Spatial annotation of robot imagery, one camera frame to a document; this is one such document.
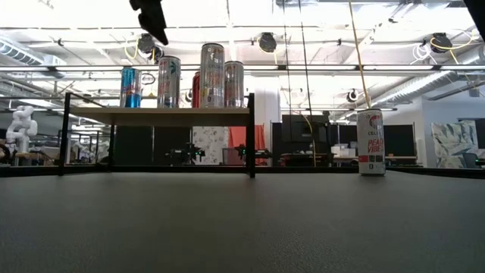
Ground black partition panel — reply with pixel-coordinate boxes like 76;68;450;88
113;125;192;167

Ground red beverage can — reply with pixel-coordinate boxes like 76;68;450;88
191;71;202;109

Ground black monitor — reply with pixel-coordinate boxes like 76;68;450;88
280;114;330;155

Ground white boxes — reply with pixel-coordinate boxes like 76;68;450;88
331;143;358;158

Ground blue leaf wall painting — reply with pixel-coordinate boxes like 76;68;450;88
430;120;479;170

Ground black screen panel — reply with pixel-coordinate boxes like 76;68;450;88
383;124;417;158

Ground dark office chair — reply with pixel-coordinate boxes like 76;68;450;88
461;152;481;170

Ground silver Celsius can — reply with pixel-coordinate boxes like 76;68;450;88
224;60;245;108

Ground yellow extension cable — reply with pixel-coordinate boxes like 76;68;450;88
347;0;372;111

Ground orange red panel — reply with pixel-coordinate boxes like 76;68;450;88
228;124;267;167

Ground white patterned panel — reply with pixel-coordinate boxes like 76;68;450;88
192;126;230;166

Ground white ventilation duct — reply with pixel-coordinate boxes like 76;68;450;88
373;52;485;111

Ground Celsius Peach Vibe can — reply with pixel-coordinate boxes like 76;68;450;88
356;108;386;177
199;42;226;109

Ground wooden shelf black frame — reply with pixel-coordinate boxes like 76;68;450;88
58;92;257;179

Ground Celsius Tropical Vibe can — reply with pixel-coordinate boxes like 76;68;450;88
157;55;182;109

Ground blue Red Bull can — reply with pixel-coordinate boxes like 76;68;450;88
120;67;143;108

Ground silver ventilation duct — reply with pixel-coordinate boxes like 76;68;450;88
0;36;67;69

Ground black table mat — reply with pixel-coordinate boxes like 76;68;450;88
0;170;485;273

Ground small black robot green light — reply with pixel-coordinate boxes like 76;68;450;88
165;143;207;167
233;143;274;161

